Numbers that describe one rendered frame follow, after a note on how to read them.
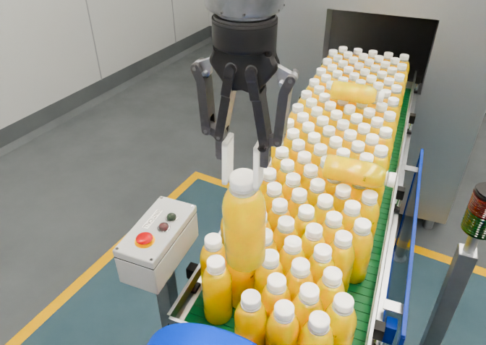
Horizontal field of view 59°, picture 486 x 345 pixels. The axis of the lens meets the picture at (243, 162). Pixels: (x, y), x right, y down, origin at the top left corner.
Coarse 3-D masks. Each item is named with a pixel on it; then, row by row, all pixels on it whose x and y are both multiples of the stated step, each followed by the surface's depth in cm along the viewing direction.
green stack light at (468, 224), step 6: (468, 210) 86; (468, 216) 86; (474, 216) 84; (462, 222) 88; (468, 222) 86; (474, 222) 84; (480, 222) 84; (462, 228) 88; (468, 228) 86; (474, 228) 85; (480, 228) 84; (468, 234) 87; (474, 234) 85; (480, 234) 85
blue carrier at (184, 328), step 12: (180, 324) 64; (192, 324) 62; (204, 324) 62; (156, 336) 65; (168, 336) 63; (180, 336) 61; (192, 336) 60; (204, 336) 60; (216, 336) 60; (228, 336) 60; (240, 336) 60
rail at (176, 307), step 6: (198, 270) 103; (192, 276) 101; (198, 276) 104; (192, 282) 101; (186, 288) 98; (192, 288) 102; (180, 294) 97; (186, 294) 99; (180, 300) 96; (174, 306) 94; (180, 306) 97; (168, 312) 93; (174, 312) 94; (168, 318) 93
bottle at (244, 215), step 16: (256, 192) 62; (224, 208) 63; (240, 208) 62; (256, 208) 62; (224, 224) 66; (240, 224) 63; (256, 224) 63; (224, 240) 69; (240, 240) 65; (256, 240) 66; (240, 256) 67; (256, 256) 68
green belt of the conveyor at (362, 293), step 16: (400, 128) 174; (400, 144) 164; (384, 192) 140; (384, 208) 133; (384, 224) 128; (368, 272) 112; (352, 288) 108; (368, 288) 108; (368, 304) 104; (192, 320) 101; (368, 320) 101
